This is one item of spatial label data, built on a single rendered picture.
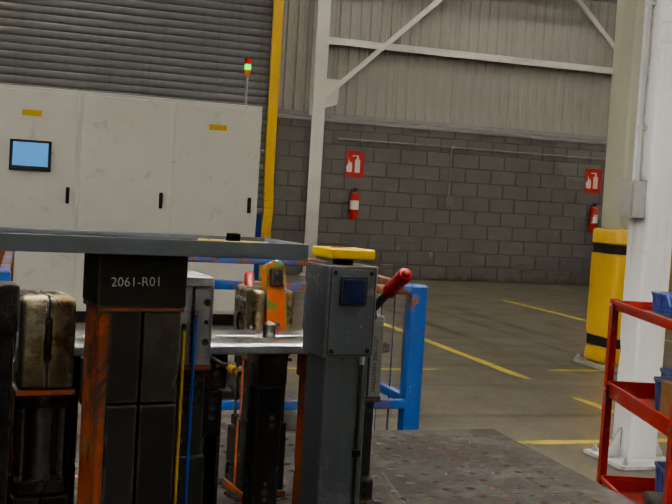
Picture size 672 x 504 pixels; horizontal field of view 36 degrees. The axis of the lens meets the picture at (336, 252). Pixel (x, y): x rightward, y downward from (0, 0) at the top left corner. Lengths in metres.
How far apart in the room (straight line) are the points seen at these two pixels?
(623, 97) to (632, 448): 3.85
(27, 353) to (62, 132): 7.98
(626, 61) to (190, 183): 3.84
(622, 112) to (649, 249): 3.38
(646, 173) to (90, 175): 5.37
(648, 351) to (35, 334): 4.29
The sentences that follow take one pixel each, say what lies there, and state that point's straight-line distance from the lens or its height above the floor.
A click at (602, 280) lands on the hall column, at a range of 8.52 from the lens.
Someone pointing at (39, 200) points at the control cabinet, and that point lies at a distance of 9.26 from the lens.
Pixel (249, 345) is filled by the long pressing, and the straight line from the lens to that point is 1.52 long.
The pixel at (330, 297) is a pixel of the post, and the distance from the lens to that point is 1.25.
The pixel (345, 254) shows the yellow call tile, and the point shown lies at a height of 1.15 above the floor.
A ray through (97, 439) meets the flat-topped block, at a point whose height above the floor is 0.94.
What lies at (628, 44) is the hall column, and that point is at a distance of 8.61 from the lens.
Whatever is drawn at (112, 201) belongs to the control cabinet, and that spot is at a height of 1.07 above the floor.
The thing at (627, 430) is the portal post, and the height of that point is 0.17.
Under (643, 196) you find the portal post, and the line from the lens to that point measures 5.27.
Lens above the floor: 1.22
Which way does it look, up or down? 3 degrees down
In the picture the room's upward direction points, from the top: 3 degrees clockwise
